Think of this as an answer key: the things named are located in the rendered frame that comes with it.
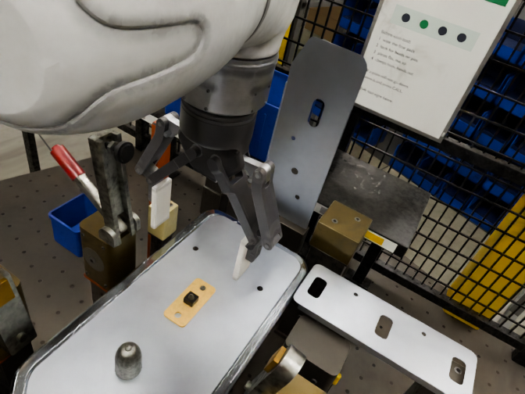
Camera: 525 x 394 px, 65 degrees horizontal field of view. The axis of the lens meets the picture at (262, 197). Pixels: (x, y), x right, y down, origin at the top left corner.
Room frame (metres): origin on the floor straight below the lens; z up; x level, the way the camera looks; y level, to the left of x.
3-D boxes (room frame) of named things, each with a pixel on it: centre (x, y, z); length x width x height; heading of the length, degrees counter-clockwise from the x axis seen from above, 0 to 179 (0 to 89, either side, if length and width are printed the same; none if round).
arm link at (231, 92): (0.36, 0.06, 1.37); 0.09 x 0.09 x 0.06
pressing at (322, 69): (0.60, -0.04, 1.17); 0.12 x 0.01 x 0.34; 69
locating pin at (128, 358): (0.24, 0.11, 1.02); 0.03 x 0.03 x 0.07
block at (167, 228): (0.48, 0.15, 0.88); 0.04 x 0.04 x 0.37; 69
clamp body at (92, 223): (0.43, 0.23, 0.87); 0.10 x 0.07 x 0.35; 69
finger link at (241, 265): (0.34, 0.00, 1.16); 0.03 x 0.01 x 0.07; 159
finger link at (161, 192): (0.38, 0.12, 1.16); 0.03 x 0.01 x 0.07; 159
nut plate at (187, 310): (0.36, 0.06, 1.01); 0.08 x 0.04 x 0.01; 160
